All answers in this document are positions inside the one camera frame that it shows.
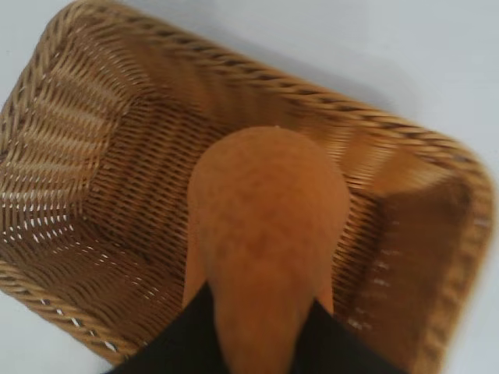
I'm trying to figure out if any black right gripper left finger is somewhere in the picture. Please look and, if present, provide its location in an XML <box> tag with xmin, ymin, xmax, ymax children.
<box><xmin>100</xmin><ymin>280</ymin><xmax>235</xmax><ymax>374</ymax></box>

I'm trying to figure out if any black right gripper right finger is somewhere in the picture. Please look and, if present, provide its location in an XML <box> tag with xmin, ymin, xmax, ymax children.
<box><xmin>286</xmin><ymin>296</ymin><xmax>406</xmax><ymax>374</ymax></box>

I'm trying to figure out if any bumpy orange fruit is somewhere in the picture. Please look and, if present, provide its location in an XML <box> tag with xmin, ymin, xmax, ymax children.
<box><xmin>182</xmin><ymin>125</ymin><xmax>351</xmax><ymax>374</ymax></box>

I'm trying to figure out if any brown wicker basket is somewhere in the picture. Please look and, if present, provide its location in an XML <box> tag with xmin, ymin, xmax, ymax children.
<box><xmin>0</xmin><ymin>0</ymin><xmax>495</xmax><ymax>374</ymax></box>

